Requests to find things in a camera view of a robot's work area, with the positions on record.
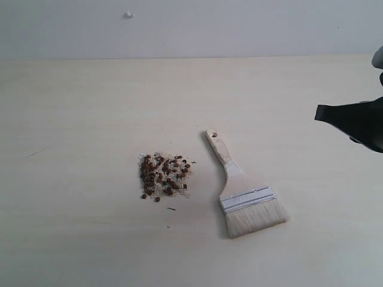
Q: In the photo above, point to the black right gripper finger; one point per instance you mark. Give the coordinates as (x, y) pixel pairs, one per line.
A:
(361, 122)

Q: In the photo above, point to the white paint brush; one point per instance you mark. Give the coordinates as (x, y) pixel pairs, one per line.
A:
(249, 205)

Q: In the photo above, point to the red beans and rice pile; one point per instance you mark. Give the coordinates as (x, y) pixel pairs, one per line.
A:
(163, 174)

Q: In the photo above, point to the white blob on wall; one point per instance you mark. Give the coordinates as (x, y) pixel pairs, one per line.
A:
(128, 15)

